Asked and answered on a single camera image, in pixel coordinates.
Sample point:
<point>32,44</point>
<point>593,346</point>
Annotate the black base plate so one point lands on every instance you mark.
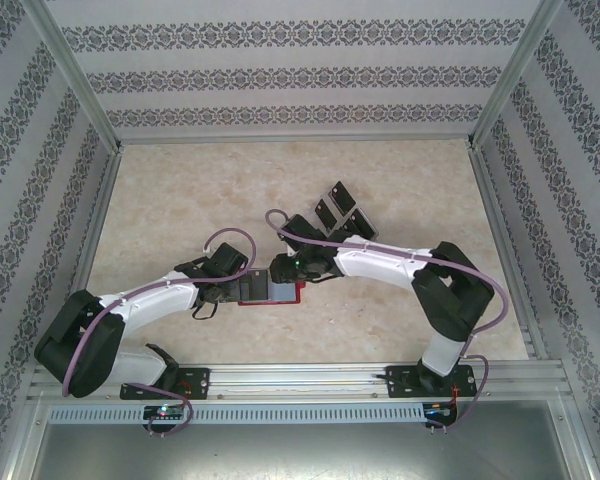
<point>397,382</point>
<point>197,382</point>

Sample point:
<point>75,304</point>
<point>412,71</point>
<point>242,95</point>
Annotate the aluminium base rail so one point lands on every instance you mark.
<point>300,380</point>

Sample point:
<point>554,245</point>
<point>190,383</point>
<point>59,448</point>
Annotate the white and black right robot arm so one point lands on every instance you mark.
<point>370,257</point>

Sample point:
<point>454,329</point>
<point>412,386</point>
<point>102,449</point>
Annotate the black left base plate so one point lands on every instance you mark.
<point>197,382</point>

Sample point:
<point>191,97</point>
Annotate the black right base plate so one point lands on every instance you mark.
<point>397,382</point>

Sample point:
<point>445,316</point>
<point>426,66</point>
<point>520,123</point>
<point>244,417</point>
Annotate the small circuit board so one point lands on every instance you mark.
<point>437,410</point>

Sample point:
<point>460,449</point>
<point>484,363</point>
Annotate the black credit card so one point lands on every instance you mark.
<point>343,195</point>
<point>362,224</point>
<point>261,286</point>
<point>326,211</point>

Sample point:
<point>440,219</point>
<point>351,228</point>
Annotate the circuit board with green light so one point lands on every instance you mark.
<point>165,411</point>

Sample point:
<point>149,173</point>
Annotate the aluminium frame post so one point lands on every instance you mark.
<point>77,75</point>
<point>513,75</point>

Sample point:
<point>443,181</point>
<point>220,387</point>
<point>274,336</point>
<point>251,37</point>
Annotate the red card holder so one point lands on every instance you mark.
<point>285,293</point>

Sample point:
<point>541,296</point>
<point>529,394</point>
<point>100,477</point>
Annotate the aluminium side rail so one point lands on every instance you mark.
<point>92,250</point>
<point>497,225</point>

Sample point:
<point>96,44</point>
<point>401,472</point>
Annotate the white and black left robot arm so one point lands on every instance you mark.
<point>150,300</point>

